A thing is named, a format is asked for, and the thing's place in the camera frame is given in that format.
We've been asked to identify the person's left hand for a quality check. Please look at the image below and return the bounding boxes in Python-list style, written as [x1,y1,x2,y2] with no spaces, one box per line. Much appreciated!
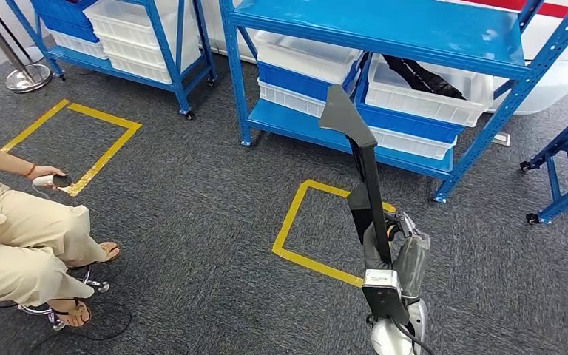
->
[25,165,67,181]

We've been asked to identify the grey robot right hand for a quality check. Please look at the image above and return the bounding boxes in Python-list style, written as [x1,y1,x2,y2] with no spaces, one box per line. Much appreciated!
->
[362,212,432,300]

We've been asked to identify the white controller with black tip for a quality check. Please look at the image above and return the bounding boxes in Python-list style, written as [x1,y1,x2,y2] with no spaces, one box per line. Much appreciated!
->
[31,174,74,189]

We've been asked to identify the black plastic plate frame part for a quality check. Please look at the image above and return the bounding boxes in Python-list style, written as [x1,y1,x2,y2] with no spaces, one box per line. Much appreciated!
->
[319,84,399,269]

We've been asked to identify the blue steel shelf rack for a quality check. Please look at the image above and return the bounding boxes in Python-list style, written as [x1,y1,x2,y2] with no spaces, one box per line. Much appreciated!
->
[518,98,568,226]
[217,0,568,204]
[3,0,217,122]

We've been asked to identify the black plastic trim part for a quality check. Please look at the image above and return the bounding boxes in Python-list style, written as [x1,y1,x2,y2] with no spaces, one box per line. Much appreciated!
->
[382,53,467,101]

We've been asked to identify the person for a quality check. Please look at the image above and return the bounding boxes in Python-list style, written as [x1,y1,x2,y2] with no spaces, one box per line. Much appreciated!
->
[0,135,124,329]

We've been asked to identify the yellow floor tape square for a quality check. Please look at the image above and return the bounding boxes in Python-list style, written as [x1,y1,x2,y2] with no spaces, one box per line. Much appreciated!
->
[271,179,398,289]
[0,98,143,198]

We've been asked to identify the chrome stool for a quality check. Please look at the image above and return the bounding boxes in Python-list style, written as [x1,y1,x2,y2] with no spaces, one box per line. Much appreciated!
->
[16,266,111,333]

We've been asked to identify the white car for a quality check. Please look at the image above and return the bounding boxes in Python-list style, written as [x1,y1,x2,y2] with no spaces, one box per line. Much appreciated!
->
[487,0,568,117]

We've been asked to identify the red barrier belt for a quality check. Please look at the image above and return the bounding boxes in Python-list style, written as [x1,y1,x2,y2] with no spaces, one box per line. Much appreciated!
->
[464,0,568,25]

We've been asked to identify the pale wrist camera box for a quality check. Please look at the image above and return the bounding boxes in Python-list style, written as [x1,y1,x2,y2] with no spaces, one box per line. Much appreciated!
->
[362,269,402,291]

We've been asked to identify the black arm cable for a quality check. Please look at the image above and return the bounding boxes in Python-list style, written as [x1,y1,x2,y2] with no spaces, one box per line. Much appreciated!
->
[366,313,434,355]

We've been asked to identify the chrome stanchion post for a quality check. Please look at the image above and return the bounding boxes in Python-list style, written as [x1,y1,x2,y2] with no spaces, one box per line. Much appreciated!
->
[0,0,53,94]

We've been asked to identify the thin black cable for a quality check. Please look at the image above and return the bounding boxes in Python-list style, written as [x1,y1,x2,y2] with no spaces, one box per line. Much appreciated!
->
[0,294,133,355]

